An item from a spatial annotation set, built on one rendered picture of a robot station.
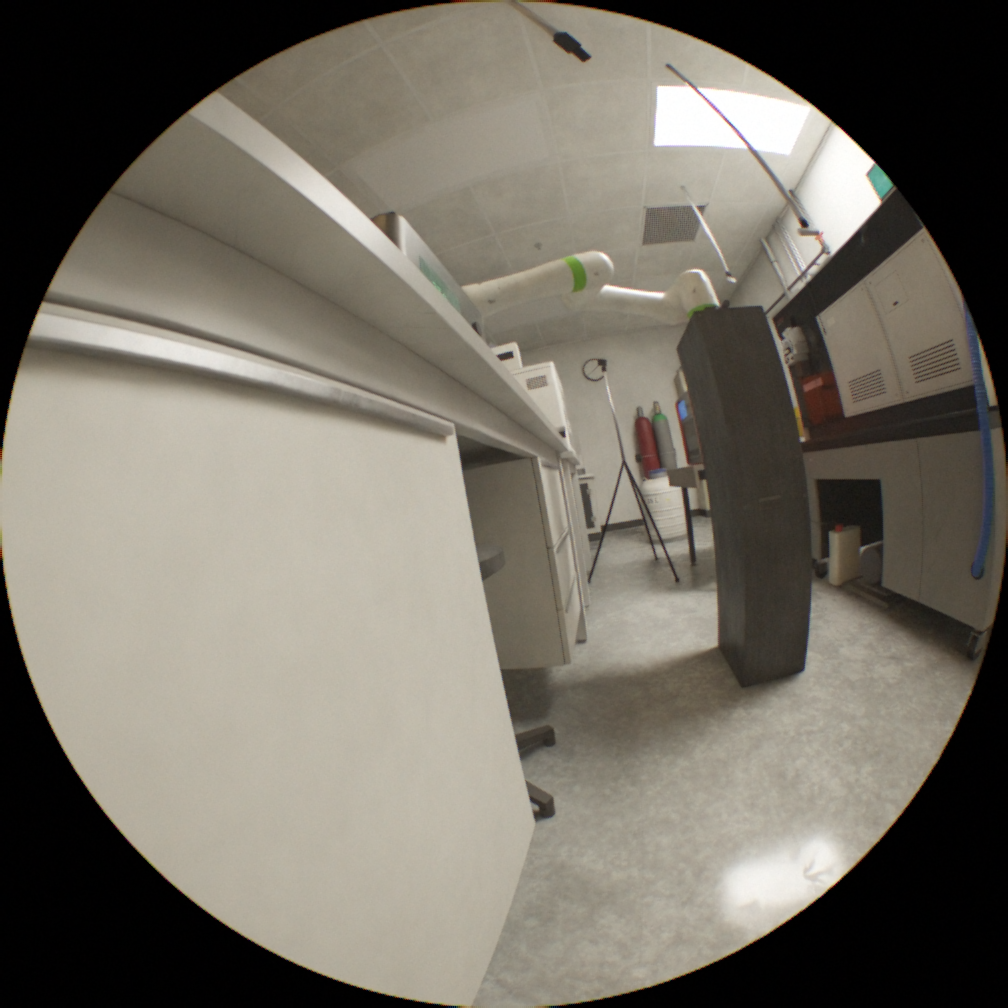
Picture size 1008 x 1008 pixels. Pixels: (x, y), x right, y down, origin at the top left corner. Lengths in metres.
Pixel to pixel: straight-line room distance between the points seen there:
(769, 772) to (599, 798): 0.41
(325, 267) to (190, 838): 0.29
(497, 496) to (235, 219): 0.91
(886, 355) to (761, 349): 0.63
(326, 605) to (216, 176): 0.22
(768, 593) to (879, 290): 1.16
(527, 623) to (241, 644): 0.95
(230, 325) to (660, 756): 1.06
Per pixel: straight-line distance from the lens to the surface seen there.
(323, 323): 0.25
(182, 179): 0.20
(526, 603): 1.03
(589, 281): 1.13
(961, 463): 1.33
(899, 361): 1.54
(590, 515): 4.32
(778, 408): 1.12
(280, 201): 0.20
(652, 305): 1.41
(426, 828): 0.31
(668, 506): 3.53
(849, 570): 2.11
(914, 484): 1.47
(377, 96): 2.27
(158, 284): 0.19
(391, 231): 0.55
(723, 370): 1.08
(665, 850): 0.83
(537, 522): 0.97
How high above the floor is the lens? 0.71
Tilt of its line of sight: 1 degrees down
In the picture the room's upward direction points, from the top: 10 degrees counter-clockwise
